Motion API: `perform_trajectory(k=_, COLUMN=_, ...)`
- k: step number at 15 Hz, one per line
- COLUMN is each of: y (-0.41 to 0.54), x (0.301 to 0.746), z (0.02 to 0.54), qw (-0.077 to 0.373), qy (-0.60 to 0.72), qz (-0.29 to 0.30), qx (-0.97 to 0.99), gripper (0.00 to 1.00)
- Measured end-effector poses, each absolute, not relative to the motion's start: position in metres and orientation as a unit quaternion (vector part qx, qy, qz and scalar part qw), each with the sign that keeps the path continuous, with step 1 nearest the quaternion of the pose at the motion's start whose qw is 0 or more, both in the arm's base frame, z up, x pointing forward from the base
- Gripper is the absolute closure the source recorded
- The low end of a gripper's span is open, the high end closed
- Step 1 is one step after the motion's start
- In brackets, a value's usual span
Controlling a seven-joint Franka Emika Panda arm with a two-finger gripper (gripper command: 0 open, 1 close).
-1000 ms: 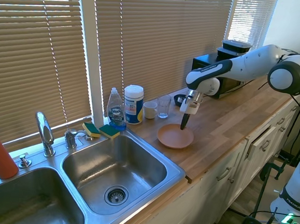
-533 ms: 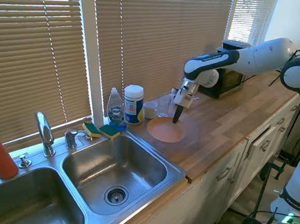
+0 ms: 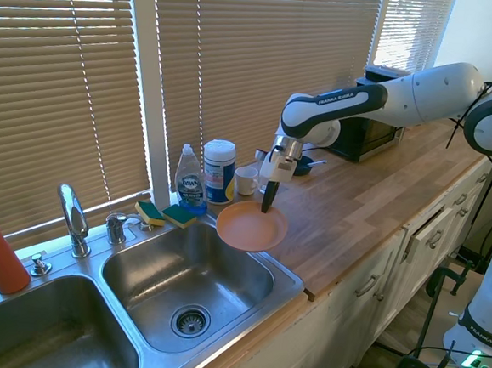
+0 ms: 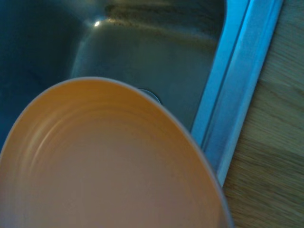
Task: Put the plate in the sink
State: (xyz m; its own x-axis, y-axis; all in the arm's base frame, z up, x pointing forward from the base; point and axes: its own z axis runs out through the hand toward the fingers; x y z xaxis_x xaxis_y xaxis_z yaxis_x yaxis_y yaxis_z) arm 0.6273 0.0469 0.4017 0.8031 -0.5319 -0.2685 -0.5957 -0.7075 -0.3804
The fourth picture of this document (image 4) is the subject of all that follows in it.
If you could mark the orange round plate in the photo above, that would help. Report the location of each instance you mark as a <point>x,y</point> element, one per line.
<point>107,161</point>

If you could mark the stainless steel double sink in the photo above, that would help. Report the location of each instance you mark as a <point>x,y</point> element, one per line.
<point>154,47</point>

